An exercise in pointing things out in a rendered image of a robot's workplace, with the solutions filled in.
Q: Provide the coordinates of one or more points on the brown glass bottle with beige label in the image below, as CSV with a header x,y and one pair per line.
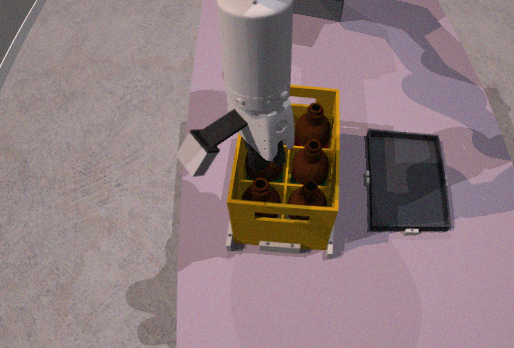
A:
x,y
308,196

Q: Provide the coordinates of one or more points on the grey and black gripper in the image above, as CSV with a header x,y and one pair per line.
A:
x,y
266,133

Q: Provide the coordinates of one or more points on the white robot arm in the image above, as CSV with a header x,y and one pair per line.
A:
x,y
256,48

